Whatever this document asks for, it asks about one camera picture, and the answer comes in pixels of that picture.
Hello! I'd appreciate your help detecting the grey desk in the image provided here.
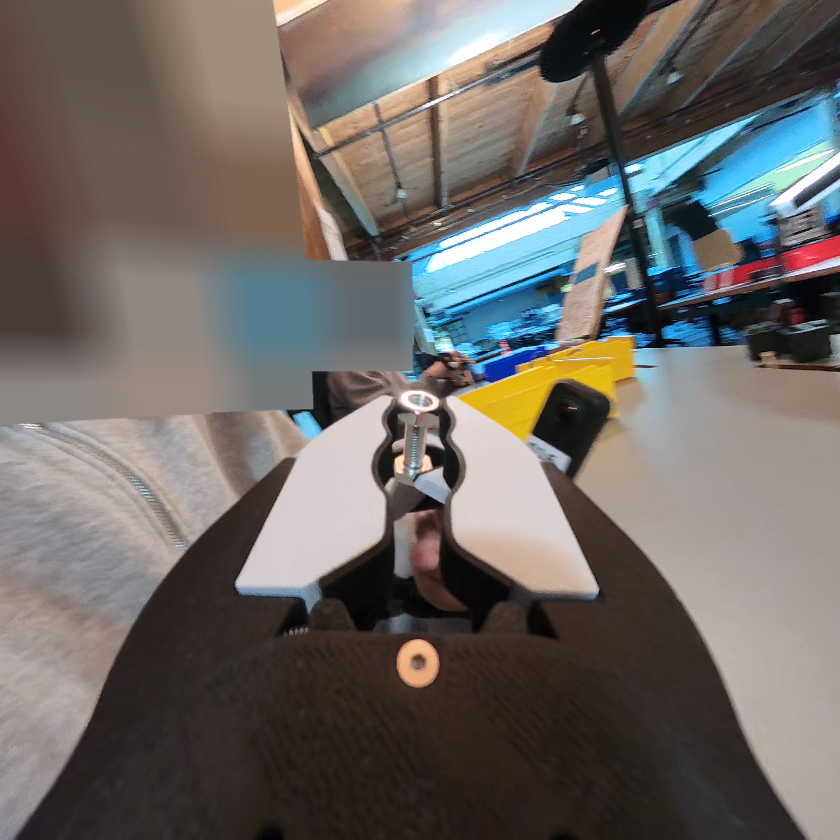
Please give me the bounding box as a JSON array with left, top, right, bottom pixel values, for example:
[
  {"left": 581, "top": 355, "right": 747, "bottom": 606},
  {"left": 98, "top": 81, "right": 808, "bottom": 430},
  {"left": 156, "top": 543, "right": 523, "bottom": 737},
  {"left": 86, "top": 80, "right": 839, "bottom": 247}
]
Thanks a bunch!
[{"left": 453, "top": 344, "right": 840, "bottom": 840}]

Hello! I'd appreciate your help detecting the person's grey sweatshirt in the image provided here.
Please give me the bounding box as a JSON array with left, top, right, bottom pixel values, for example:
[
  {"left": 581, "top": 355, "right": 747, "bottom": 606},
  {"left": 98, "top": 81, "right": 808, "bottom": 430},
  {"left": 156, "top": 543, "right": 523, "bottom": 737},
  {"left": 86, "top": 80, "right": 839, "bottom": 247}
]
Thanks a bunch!
[{"left": 0, "top": 410, "right": 317, "bottom": 840}]

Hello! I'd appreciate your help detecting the black box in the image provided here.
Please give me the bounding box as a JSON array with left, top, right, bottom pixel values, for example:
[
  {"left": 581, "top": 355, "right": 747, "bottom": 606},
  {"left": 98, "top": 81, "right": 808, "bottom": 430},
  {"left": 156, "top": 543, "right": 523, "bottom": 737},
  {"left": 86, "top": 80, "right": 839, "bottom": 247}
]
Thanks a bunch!
[{"left": 747, "top": 319, "right": 836, "bottom": 366}]

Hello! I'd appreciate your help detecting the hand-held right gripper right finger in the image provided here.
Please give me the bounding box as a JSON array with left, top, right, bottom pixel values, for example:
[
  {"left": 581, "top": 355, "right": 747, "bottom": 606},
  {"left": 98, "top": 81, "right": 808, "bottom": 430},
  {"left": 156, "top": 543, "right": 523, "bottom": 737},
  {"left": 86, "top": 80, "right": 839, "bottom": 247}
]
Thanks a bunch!
[{"left": 437, "top": 396, "right": 601, "bottom": 601}]

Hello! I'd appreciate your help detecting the silver hex bolt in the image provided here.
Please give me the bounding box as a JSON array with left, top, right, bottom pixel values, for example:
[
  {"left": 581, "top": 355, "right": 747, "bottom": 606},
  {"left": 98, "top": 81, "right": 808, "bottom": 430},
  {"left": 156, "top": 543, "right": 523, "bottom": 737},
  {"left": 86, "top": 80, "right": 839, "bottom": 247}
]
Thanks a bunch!
[{"left": 398, "top": 390, "right": 442, "bottom": 475}]

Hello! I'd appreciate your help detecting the person's left hand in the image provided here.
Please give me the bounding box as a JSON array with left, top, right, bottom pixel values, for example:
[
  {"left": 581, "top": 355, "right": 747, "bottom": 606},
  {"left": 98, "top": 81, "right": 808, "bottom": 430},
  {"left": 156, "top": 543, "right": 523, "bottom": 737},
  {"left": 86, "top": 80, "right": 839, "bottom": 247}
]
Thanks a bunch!
[{"left": 409, "top": 509, "right": 473, "bottom": 611}]

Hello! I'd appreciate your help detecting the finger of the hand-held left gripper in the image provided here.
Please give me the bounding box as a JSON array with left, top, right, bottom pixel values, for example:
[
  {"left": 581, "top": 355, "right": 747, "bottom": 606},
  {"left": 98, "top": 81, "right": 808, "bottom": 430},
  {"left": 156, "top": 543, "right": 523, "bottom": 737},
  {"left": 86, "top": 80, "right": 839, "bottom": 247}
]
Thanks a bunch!
[
  {"left": 385, "top": 476, "right": 414, "bottom": 527},
  {"left": 413, "top": 472, "right": 455, "bottom": 508}
]

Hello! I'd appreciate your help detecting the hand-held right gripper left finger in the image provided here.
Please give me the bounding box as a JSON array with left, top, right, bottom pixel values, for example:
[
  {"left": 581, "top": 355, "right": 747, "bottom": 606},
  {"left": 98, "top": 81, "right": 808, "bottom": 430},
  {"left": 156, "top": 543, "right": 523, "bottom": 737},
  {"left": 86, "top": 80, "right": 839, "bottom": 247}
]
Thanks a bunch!
[{"left": 234, "top": 396, "right": 401, "bottom": 603}]

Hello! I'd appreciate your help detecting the black disc on pole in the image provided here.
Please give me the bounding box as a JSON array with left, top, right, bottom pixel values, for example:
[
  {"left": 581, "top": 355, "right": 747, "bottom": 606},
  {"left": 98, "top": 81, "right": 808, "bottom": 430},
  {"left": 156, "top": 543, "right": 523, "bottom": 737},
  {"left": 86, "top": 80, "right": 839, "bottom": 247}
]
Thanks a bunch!
[{"left": 539, "top": 0, "right": 665, "bottom": 349}]

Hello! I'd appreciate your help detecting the yellow plastic bin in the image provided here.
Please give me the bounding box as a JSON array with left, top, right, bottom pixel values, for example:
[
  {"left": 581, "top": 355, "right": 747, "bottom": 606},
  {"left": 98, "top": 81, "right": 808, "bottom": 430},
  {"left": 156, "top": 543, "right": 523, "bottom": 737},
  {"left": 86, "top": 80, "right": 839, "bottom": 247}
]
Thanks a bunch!
[{"left": 458, "top": 335, "right": 637, "bottom": 442}]

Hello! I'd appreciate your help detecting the cardboard sheet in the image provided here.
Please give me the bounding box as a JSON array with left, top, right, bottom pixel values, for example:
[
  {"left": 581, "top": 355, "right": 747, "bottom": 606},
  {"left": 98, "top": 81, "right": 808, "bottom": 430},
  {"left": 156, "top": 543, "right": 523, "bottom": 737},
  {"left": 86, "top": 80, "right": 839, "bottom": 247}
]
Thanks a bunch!
[{"left": 555, "top": 205, "right": 632, "bottom": 347}]

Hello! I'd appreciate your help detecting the blue bin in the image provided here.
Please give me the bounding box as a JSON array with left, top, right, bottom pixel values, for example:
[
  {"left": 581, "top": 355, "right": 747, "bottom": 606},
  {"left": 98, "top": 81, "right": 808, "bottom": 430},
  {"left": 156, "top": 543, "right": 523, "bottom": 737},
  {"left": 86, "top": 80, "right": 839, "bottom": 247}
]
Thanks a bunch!
[{"left": 481, "top": 346, "right": 536, "bottom": 383}]

